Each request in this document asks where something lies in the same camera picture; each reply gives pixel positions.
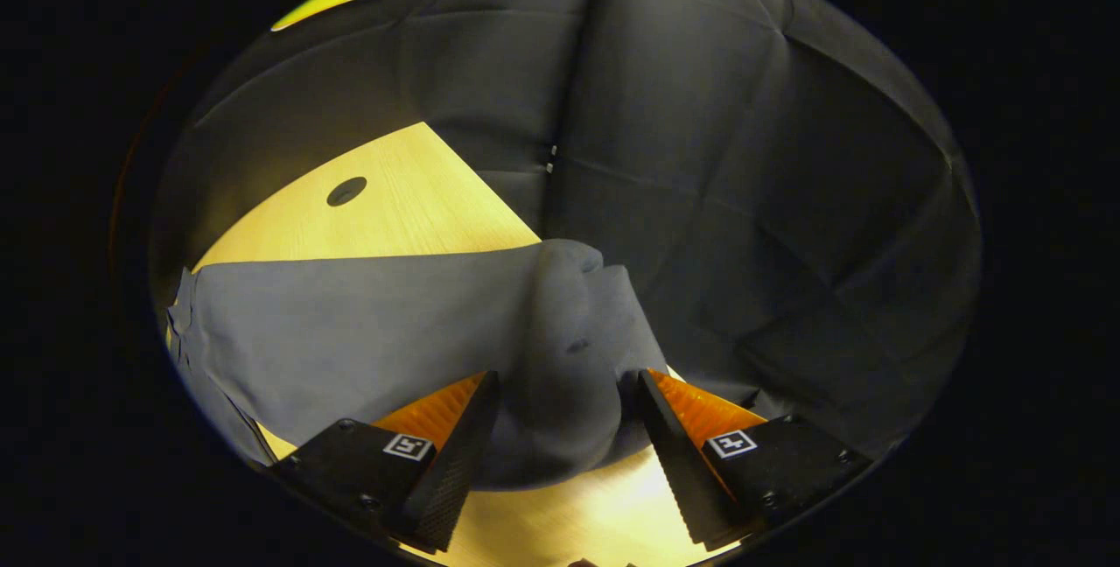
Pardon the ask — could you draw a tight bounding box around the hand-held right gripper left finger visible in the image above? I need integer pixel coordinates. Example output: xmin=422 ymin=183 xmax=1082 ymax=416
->
xmin=267 ymin=370 xmax=502 ymax=553

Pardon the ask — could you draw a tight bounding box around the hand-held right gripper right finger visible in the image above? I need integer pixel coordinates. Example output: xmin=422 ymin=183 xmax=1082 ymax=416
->
xmin=634 ymin=368 xmax=876 ymax=550

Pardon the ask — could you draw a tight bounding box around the grey collared shirt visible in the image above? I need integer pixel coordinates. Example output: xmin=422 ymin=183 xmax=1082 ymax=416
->
xmin=166 ymin=239 xmax=675 ymax=491

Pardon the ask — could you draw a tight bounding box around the black backdrop cloth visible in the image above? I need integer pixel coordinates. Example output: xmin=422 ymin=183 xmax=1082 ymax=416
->
xmin=149 ymin=0 xmax=983 ymax=463

